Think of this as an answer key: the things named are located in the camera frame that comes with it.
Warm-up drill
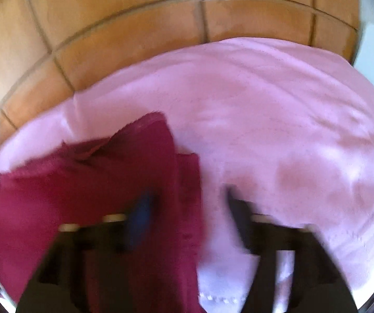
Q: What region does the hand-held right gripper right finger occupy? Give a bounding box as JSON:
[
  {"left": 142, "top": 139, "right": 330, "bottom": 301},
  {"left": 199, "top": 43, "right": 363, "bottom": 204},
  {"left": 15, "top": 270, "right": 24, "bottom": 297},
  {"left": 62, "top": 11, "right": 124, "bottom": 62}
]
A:
[{"left": 224, "top": 186, "right": 359, "bottom": 313}]

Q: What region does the pink blanket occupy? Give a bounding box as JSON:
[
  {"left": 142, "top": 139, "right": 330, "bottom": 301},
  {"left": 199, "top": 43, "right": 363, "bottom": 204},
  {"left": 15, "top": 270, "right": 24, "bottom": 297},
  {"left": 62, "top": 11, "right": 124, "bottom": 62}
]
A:
[{"left": 0, "top": 37, "right": 374, "bottom": 304}]

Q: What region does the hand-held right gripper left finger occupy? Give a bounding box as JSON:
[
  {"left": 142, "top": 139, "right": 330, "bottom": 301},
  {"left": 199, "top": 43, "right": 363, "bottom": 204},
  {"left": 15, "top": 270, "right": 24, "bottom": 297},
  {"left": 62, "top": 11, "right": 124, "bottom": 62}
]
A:
[{"left": 15, "top": 191, "right": 160, "bottom": 313}]

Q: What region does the maroon small cloth garment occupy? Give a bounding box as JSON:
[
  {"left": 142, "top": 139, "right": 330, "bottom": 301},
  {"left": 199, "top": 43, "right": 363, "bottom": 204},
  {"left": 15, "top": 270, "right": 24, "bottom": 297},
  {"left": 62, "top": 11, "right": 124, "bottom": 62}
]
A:
[{"left": 0, "top": 111, "right": 207, "bottom": 313}]

